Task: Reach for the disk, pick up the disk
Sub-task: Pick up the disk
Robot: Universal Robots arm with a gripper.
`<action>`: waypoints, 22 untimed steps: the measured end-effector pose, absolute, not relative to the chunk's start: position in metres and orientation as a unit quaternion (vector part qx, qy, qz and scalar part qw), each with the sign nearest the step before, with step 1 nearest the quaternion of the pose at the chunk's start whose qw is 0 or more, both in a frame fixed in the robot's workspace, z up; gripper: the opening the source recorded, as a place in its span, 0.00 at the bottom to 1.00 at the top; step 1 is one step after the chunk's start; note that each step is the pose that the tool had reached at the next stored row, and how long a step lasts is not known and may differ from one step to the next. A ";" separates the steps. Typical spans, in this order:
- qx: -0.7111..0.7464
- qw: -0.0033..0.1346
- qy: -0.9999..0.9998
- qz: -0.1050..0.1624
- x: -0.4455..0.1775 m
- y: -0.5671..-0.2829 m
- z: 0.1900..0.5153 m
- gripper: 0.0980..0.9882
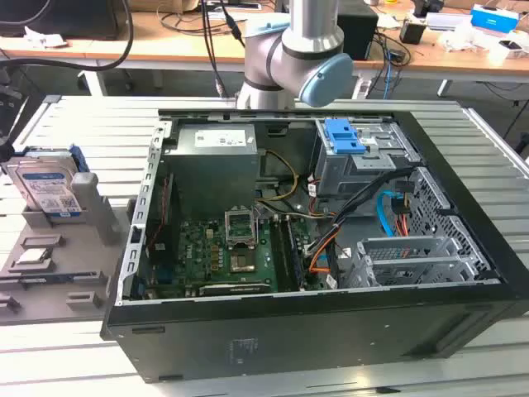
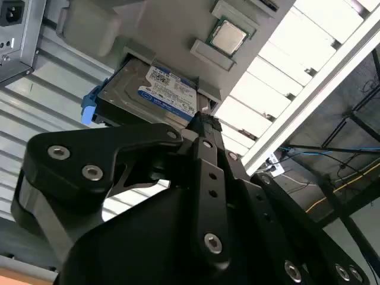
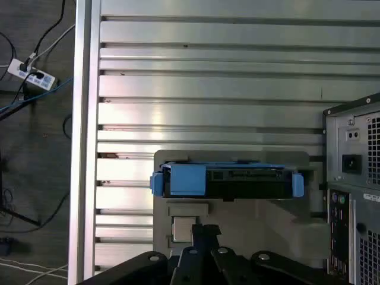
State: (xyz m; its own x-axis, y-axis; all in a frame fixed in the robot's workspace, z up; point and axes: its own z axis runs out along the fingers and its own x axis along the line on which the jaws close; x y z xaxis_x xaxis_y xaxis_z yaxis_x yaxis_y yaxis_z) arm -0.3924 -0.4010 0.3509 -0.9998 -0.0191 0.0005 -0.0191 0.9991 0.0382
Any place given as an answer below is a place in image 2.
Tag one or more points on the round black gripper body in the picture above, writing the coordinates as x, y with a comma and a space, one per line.
133, 252

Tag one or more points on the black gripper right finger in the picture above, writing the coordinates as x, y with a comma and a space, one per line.
276, 213

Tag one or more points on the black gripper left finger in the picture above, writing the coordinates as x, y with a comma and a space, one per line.
74, 160

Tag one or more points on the hard disk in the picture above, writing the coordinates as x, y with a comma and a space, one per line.
130, 86

